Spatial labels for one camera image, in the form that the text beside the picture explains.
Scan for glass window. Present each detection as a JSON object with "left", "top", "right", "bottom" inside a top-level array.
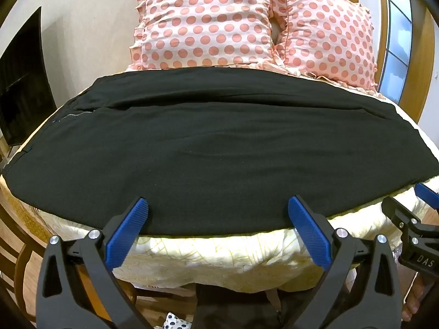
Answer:
[{"left": 379, "top": 0, "right": 412, "bottom": 104}]

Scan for black television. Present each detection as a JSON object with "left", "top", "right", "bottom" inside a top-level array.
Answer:
[{"left": 0, "top": 7, "right": 57, "bottom": 148}]

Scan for black pants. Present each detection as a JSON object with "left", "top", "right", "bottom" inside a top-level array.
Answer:
[{"left": 2, "top": 67, "right": 439, "bottom": 238}]

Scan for wooden chair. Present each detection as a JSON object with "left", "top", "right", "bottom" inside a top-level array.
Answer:
[{"left": 0, "top": 192, "right": 49, "bottom": 320}]

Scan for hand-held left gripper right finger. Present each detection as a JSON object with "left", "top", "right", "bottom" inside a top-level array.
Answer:
[{"left": 287, "top": 195, "right": 403, "bottom": 329}]

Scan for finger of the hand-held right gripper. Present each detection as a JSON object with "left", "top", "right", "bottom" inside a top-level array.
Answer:
[
  {"left": 381, "top": 197, "right": 422, "bottom": 229},
  {"left": 414, "top": 183, "right": 439, "bottom": 210}
]

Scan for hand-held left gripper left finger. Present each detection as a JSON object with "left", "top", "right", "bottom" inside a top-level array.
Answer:
[{"left": 36, "top": 197, "right": 152, "bottom": 329}]

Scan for wooden window frame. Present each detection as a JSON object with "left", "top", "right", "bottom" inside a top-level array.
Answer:
[{"left": 330, "top": 0, "right": 439, "bottom": 124}]

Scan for person's right hand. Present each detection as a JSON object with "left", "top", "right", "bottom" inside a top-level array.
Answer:
[{"left": 402, "top": 274, "right": 429, "bottom": 321}]

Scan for pink polka dot pillow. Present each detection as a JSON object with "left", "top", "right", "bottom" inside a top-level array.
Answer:
[
  {"left": 130, "top": 0, "right": 286, "bottom": 72},
  {"left": 269, "top": 0, "right": 383, "bottom": 97}
]

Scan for white black-dotted cloth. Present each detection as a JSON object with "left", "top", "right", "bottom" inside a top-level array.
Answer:
[{"left": 161, "top": 311, "right": 193, "bottom": 329}]

